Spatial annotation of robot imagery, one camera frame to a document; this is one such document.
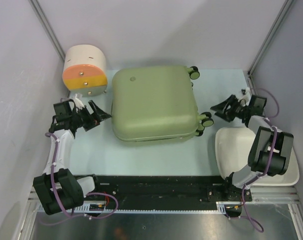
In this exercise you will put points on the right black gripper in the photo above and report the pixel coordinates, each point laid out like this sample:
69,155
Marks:
223,106

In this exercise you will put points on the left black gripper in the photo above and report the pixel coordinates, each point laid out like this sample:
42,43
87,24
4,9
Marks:
100,116

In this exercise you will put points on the green hard shell suitcase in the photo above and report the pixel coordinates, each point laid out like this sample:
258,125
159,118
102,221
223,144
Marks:
156,103

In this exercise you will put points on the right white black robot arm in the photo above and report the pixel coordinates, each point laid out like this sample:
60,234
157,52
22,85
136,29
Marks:
269,154

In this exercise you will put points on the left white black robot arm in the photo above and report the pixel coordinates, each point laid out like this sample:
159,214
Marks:
58,190

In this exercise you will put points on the light blue table mat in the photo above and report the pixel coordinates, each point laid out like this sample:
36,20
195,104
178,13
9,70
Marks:
98,151

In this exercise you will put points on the white plastic tray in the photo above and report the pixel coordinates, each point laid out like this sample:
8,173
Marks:
232,147

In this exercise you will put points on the round cream drawer cabinet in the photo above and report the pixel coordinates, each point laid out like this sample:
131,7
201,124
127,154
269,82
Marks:
85,70

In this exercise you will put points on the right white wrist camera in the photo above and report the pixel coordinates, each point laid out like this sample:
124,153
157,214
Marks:
245,95

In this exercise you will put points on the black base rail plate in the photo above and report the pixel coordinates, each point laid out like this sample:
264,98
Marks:
168,193

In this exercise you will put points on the grey slotted cable duct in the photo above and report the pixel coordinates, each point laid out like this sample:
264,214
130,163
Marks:
95,208

